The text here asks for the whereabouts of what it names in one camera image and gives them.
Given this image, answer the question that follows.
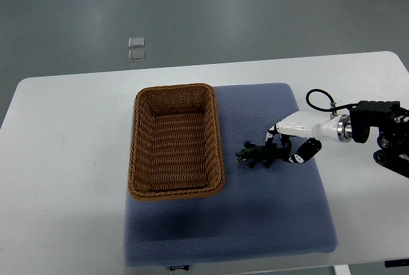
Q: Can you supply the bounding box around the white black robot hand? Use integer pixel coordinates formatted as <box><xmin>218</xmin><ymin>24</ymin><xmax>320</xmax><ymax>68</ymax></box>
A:
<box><xmin>265</xmin><ymin>111</ymin><xmax>350</xmax><ymax>164</ymax></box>

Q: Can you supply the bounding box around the dark green toy crocodile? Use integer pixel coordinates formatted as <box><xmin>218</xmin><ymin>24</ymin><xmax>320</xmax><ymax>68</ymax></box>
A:
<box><xmin>235</xmin><ymin>138</ymin><xmax>292</xmax><ymax>168</ymax></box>

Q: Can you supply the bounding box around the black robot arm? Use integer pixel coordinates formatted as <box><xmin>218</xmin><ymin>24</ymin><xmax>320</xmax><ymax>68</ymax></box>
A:
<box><xmin>342</xmin><ymin>100</ymin><xmax>408</xmax><ymax>178</ymax></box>

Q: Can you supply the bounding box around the brown wicker basket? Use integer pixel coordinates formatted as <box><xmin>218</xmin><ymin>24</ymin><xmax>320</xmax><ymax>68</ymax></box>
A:
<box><xmin>128</xmin><ymin>83</ymin><xmax>226</xmax><ymax>201</ymax></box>

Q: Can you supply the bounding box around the blue-grey fabric mat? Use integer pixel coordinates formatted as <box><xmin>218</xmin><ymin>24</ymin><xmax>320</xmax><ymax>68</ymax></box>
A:
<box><xmin>123</xmin><ymin>83</ymin><xmax>337</xmax><ymax>267</ymax></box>

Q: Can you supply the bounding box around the black table control panel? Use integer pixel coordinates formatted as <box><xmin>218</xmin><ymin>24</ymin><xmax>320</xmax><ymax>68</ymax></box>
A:
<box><xmin>384</xmin><ymin>259</ymin><xmax>409</xmax><ymax>268</ymax></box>

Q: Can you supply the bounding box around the lower metal floor plate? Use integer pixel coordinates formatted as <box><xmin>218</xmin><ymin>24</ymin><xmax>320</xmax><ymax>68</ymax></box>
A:
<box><xmin>128</xmin><ymin>49</ymin><xmax>145</xmax><ymax>62</ymax></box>

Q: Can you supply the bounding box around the metal floor plate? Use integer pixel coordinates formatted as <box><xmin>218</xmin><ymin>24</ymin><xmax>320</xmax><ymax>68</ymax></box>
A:
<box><xmin>128</xmin><ymin>36</ymin><xmax>145</xmax><ymax>48</ymax></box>
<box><xmin>128</xmin><ymin>49</ymin><xmax>145</xmax><ymax>62</ymax></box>

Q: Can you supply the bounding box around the upper metal floor plate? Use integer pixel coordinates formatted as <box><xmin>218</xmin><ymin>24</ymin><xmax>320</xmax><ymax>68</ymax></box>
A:
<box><xmin>128</xmin><ymin>36</ymin><xmax>145</xmax><ymax>48</ymax></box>

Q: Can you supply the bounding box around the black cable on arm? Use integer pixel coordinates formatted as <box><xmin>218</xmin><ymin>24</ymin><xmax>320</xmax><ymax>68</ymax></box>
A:
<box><xmin>305</xmin><ymin>88</ymin><xmax>359</xmax><ymax>118</ymax></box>

